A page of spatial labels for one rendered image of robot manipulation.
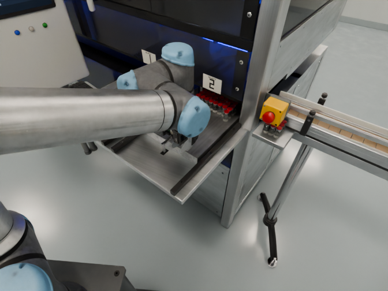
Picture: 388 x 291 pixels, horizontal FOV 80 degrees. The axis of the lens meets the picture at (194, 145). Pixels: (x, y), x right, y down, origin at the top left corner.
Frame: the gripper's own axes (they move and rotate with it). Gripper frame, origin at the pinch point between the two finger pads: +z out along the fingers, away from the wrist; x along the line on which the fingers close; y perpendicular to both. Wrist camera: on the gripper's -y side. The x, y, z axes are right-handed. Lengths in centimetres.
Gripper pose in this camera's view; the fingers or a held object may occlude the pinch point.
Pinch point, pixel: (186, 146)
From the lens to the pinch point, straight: 80.2
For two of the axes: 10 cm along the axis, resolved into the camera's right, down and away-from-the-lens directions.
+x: 7.9, 4.4, -4.3
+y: -6.2, 5.7, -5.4
